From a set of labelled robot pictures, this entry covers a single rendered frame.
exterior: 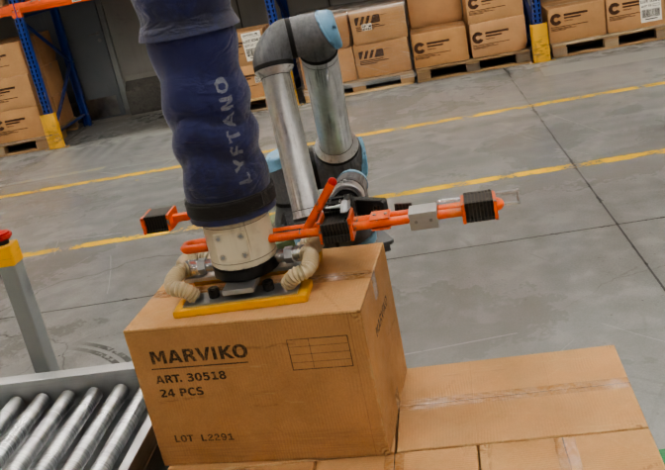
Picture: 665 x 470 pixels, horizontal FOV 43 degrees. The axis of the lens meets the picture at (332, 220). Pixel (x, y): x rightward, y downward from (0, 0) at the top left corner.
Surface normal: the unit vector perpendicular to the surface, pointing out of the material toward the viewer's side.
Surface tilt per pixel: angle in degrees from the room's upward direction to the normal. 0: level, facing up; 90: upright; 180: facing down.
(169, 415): 90
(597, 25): 91
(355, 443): 90
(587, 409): 0
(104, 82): 90
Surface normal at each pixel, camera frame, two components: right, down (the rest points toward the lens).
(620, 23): -0.10, 0.35
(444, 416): -0.19, -0.93
